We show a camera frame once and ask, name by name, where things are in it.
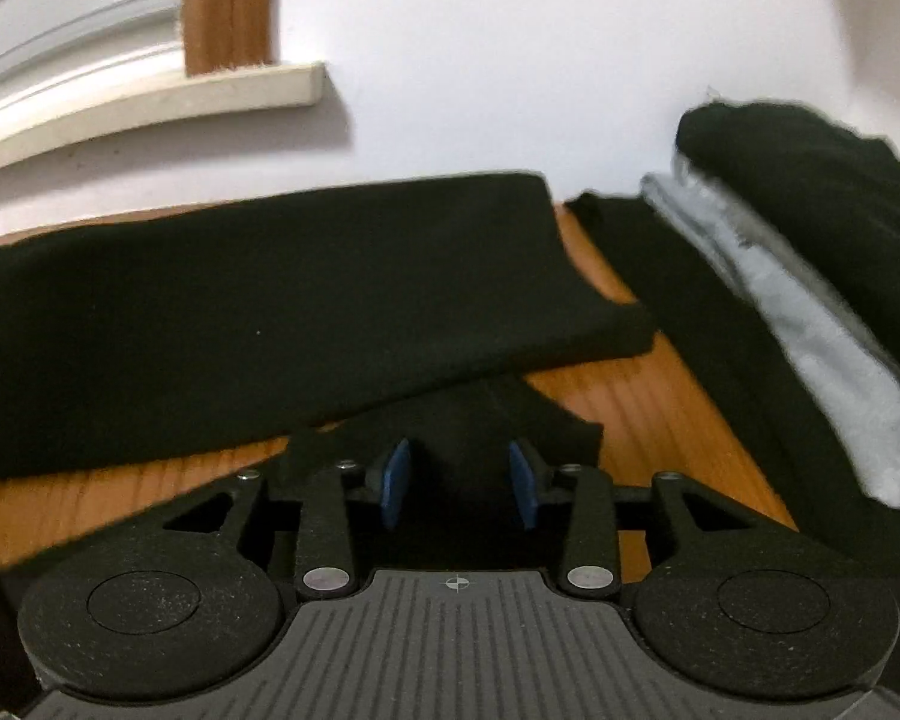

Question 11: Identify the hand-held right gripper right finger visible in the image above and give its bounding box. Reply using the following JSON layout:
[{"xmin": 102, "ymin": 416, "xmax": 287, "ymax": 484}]
[{"xmin": 507, "ymin": 441, "xmax": 762, "ymax": 601}]

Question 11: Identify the black garment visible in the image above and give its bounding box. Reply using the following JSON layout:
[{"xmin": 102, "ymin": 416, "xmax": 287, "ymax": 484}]
[
  {"xmin": 675, "ymin": 99, "xmax": 900, "ymax": 391},
  {"xmin": 565, "ymin": 191, "xmax": 900, "ymax": 616},
  {"xmin": 0, "ymin": 171, "xmax": 655, "ymax": 571}
]

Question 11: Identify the wooden window frame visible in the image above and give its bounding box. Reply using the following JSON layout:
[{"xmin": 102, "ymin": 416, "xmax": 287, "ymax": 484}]
[{"xmin": 176, "ymin": 0, "xmax": 282, "ymax": 77}]

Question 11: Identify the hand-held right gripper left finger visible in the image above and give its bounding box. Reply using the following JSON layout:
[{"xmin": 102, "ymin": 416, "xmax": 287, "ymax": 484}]
[{"xmin": 163, "ymin": 439, "xmax": 415, "ymax": 601}]

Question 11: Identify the folded black garment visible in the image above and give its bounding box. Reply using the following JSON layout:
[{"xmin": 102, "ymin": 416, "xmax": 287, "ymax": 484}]
[
  {"xmin": 565, "ymin": 191, "xmax": 900, "ymax": 616},
  {"xmin": 675, "ymin": 99, "xmax": 900, "ymax": 391}
]

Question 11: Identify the beige window sill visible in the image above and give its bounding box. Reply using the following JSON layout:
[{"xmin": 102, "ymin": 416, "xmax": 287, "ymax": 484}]
[{"xmin": 0, "ymin": 61, "xmax": 327, "ymax": 181}]

